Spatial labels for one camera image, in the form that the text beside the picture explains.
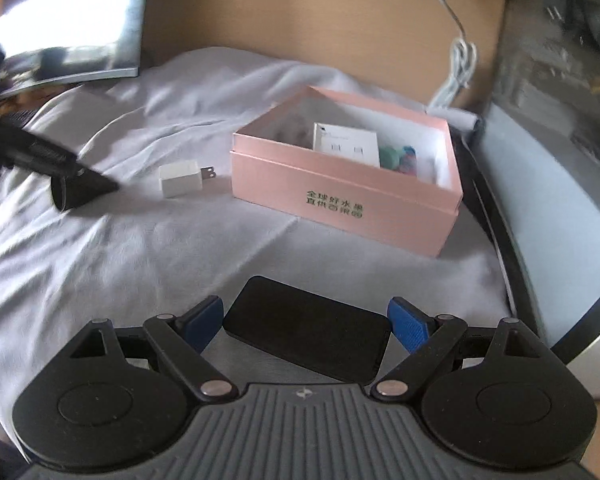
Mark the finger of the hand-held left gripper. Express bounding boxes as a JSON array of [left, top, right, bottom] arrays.
[[50, 157, 121, 212]]

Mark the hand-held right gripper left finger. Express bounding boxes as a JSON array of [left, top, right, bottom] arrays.
[[69, 296, 238, 403]]

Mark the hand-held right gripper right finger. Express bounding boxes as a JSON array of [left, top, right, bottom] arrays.
[[371, 297, 545, 403]]

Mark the white plug adapter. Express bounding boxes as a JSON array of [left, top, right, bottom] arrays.
[[158, 161, 217, 200]]

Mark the black case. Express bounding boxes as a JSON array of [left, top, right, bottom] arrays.
[[221, 275, 392, 387]]

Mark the pink cardboard box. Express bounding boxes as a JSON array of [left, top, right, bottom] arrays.
[[230, 85, 465, 259]]

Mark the green plastic clip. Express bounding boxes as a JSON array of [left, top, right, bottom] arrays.
[[379, 145, 406, 171]]

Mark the white power strip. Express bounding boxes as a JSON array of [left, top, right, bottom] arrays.
[[311, 121, 381, 167]]

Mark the white cloth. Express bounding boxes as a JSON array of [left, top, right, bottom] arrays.
[[0, 47, 518, 401]]

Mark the computer monitor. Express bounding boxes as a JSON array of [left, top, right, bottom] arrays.
[[0, 0, 151, 96]]

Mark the glass panel computer case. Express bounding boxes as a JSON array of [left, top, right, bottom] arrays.
[[480, 0, 600, 396]]

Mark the white cable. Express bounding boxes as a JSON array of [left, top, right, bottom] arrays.
[[410, 0, 478, 111]]

